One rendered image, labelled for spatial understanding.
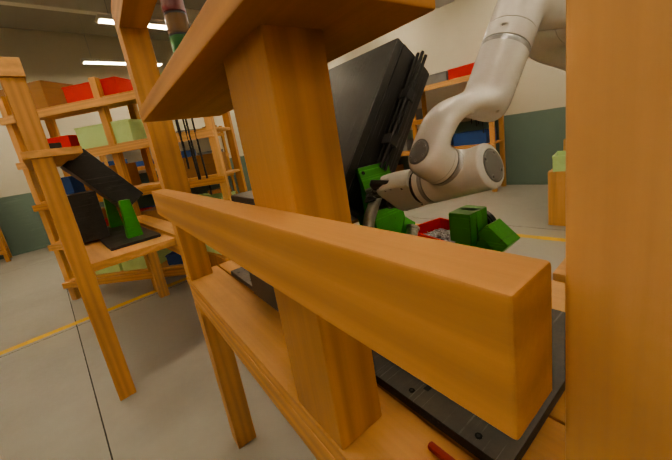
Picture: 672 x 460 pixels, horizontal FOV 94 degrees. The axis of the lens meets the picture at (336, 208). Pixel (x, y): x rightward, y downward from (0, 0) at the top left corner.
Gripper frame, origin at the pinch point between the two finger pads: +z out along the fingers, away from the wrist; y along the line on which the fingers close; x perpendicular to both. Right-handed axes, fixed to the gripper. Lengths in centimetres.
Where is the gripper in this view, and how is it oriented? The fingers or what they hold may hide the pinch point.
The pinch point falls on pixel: (376, 200)
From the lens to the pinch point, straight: 81.6
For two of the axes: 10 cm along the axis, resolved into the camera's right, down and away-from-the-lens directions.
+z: -5.4, 1.8, 8.2
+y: -7.7, -4.9, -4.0
